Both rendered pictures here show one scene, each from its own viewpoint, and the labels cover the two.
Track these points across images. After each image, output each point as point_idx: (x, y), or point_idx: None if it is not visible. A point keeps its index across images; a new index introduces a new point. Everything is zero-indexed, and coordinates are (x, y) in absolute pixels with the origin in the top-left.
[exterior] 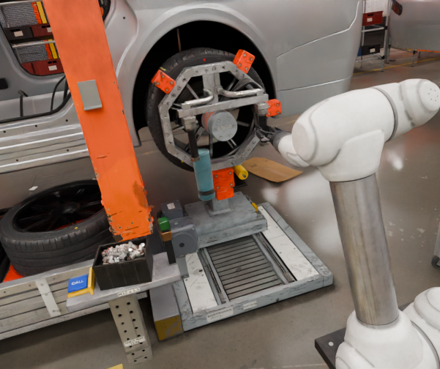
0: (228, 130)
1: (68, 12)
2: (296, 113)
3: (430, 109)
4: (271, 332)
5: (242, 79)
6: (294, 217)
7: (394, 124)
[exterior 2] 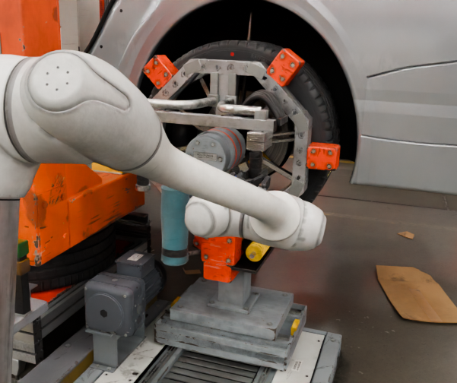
0: (211, 163)
1: None
2: (392, 186)
3: (39, 102)
4: None
5: (257, 90)
6: (370, 381)
7: (4, 119)
